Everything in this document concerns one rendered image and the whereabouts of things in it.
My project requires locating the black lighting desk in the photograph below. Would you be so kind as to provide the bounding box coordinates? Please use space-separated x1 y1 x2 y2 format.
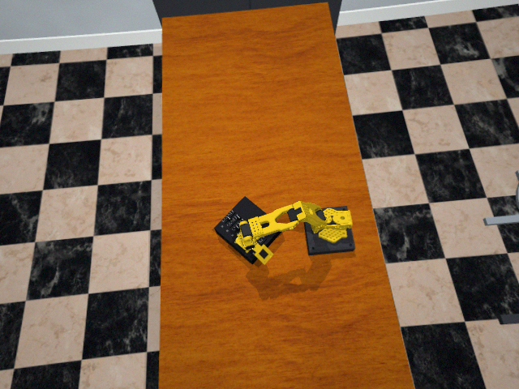
214 196 281 264

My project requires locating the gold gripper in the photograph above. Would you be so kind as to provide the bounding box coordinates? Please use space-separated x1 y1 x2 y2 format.
235 235 273 265

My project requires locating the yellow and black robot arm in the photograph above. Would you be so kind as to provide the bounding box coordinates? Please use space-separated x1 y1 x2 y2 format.
239 201 351 250

